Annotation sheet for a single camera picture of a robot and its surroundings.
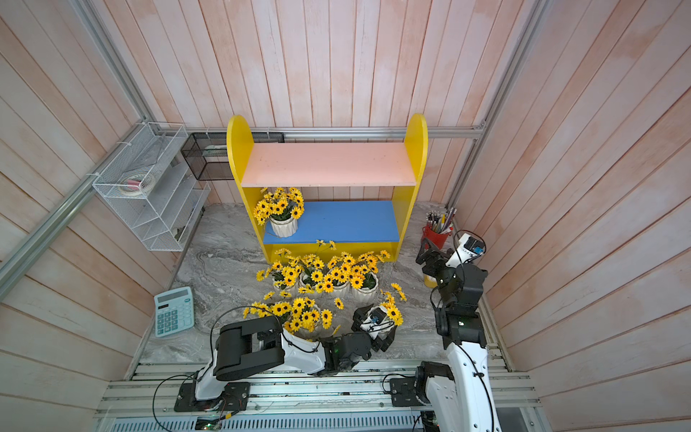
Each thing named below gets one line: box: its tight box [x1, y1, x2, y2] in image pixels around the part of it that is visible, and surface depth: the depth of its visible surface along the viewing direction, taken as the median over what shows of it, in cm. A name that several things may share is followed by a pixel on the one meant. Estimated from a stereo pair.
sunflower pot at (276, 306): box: [242, 290, 294, 324], surface depth 76 cm
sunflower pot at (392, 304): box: [367, 282, 408, 327], surface depth 78 cm
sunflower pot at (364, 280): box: [349, 252, 379, 305], surface depth 88 cm
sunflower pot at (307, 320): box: [284, 297, 333, 342], surface depth 77 cm
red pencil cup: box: [421, 207, 458, 250], surface depth 100 cm
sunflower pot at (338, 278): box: [323, 252, 354, 305], surface depth 84 cm
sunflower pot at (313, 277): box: [298, 239, 337, 295], surface depth 87 cm
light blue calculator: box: [153, 286, 195, 338], surface depth 90 cm
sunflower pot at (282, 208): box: [252, 187, 306, 239], surface depth 86 cm
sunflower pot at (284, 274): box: [256, 247, 304, 300], surface depth 87 cm
